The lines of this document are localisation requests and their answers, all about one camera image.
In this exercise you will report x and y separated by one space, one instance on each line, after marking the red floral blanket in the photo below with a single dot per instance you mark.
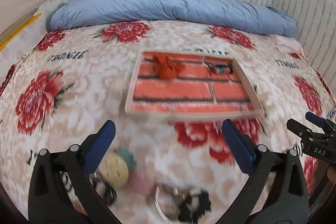
92 92

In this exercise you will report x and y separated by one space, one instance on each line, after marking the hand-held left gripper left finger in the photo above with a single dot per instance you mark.
101 145

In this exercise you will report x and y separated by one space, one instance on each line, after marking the cream pineapple plush clip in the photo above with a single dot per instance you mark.
115 170

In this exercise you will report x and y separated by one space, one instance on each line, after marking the pink hair accessory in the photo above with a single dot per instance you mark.
141 183

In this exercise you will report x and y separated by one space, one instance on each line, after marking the person's right hand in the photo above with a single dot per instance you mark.
331 174

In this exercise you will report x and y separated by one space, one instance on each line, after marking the blue quilt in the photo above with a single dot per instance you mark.
170 7

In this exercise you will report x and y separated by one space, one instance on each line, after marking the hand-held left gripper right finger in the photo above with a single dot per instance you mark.
237 145

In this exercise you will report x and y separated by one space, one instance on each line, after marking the brick pattern tray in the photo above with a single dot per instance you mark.
183 92

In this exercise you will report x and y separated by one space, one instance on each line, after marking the red scrunchie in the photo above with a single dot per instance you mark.
166 67

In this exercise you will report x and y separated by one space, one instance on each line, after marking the yellow strip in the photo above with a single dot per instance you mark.
18 28

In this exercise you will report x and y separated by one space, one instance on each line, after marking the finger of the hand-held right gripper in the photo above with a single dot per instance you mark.
315 117
298 128

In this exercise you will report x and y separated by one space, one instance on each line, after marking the pink pillow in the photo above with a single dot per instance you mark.
286 43

